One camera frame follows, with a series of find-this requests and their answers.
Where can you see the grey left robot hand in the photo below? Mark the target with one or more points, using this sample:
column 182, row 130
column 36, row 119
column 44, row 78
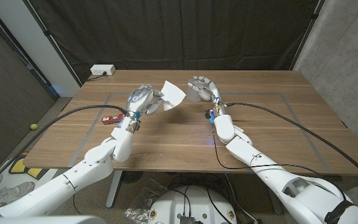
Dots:
column 140, row 98

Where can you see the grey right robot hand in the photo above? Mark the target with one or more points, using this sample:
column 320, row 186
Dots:
column 211, row 88

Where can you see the clear plastic measuring cup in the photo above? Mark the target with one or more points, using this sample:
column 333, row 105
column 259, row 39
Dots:
column 193, row 95

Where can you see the white tissue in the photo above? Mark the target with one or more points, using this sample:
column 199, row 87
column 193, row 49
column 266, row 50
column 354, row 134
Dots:
column 172, row 93

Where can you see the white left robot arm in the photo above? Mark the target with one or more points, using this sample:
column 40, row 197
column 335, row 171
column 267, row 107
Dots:
column 95, row 165

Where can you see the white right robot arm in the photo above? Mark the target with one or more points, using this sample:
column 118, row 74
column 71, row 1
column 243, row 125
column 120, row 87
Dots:
column 259, row 158

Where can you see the red pocket tool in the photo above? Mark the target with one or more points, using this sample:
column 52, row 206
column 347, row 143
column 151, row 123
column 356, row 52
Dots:
column 112, row 119

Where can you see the white power strip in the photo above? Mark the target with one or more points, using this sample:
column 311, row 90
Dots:
column 102, row 69

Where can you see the black curtain backdrop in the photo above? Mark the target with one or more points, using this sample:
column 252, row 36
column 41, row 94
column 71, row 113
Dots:
column 179, row 34

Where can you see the black round table foot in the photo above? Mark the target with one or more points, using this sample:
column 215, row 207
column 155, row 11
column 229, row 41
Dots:
column 131, row 176

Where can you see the grey table leg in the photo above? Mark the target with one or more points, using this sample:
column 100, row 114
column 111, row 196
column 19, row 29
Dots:
column 273, row 196
column 114, row 188

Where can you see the clear plastic bag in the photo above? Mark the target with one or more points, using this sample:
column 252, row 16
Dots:
column 143, row 202

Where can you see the yellow-green tennis ball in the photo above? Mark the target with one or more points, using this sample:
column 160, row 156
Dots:
column 34, row 126

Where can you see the white robot torso base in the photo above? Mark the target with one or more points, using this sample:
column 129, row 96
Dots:
column 194, row 202

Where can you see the yellow and black floor mat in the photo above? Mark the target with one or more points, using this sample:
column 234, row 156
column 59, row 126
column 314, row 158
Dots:
column 19, row 166

